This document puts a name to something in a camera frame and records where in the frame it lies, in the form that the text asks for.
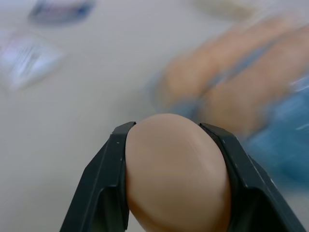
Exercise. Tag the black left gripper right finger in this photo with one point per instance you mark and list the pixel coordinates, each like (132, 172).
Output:
(251, 191)

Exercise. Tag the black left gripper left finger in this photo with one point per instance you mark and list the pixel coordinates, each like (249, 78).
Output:
(101, 183)

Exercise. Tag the brown egg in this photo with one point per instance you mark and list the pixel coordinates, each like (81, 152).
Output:
(176, 174)
(256, 36)
(193, 75)
(256, 99)

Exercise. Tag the blue egg carton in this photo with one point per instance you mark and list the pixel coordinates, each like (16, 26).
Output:
(272, 125)

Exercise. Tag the white plastic packet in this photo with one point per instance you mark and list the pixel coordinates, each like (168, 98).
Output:
(26, 60)

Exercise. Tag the dark blue oval object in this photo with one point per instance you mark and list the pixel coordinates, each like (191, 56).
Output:
(60, 10)

